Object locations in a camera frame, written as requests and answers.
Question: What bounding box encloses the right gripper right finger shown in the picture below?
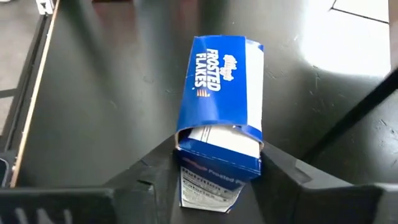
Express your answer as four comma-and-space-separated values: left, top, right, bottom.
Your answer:
251, 143, 312, 224

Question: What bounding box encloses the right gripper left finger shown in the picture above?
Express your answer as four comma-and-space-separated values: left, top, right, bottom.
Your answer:
104, 136, 182, 224

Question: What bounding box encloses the blue Frosted Flakes cereal box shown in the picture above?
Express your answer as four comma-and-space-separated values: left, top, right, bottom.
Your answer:
174, 34, 265, 214

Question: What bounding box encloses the black metal table frame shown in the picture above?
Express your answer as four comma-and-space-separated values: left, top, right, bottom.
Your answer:
0, 0, 62, 187

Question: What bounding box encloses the white metal bracket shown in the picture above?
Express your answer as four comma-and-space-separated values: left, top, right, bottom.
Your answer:
35, 0, 55, 16

